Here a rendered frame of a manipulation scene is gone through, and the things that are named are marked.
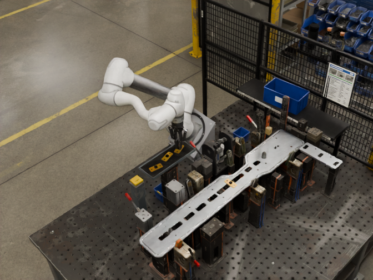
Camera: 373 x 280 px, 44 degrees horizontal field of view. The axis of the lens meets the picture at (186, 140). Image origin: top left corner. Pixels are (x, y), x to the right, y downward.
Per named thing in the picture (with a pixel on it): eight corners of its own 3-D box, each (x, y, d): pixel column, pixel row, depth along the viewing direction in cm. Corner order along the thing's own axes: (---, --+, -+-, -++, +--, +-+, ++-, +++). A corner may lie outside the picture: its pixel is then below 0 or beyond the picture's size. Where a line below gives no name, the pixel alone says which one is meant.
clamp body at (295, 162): (292, 205, 321) (298, 169, 298) (279, 196, 327) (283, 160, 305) (300, 198, 325) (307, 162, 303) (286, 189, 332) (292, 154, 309)
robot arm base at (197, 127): (173, 139, 367) (169, 137, 362) (187, 115, 364) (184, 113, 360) (188, 150, 356) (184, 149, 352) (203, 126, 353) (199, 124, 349)
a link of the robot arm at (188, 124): (174, 137, 359) (157, 131, 342) (180, 115, 361) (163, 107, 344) (191, 140, 350) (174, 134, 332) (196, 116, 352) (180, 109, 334)
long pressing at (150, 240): (161, 263, 255) (161, 261, 254) (135, 239, 268) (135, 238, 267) (306, 143, 325) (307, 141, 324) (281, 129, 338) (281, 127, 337)
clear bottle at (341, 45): (338, 61, 322) (344, 36, 309) (331, 58, 325) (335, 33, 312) (343, 58, 325) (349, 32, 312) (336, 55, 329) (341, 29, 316)
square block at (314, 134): (309, 173, 343) (316, 136, 319) (300, 168, 347) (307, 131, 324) (315, 167, 347) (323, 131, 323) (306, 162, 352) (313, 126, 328)
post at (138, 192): (142, 233, 307) (135, 188, 278) (135, 227, 311) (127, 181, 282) (151, 226, 311) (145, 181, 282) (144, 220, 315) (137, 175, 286)
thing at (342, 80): (348, 109, 327) (357, 72, 307) (321, 96, 340) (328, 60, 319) (349, 108, 328) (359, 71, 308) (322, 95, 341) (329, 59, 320)
